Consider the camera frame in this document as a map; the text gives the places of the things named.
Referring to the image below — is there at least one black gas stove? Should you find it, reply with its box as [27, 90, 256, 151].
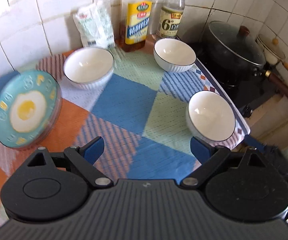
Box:
[179, 35, 288, 118]

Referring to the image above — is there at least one colourful patchwork table mat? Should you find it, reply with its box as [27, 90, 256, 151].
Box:
[0, 42, 251, 228]

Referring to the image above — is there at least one black pot with glass lid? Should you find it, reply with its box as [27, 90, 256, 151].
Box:
[204, 20, 288, 100]

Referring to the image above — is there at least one white ribbed bowl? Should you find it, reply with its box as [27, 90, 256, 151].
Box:
[186, 90, 236, 144]
[154, 38, 197, 73]
[63, 47, 114, 90]

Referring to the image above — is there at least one white green seasoning bag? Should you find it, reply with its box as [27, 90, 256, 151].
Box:
[73, 0, 115, 49]

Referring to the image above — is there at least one yellow label oil bottle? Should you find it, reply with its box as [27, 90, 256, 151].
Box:
[119, 0, 152, 52]

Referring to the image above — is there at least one clear vinegar bottle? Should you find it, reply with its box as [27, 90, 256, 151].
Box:
[156, 0, 185, 38]

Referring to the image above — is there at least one teal fried egg plate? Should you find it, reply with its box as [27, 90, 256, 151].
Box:
[0, 70, 62, 149]

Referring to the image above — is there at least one cream enamel saucepan wooden handle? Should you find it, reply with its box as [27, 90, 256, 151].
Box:
[256, 34, 288, 71]

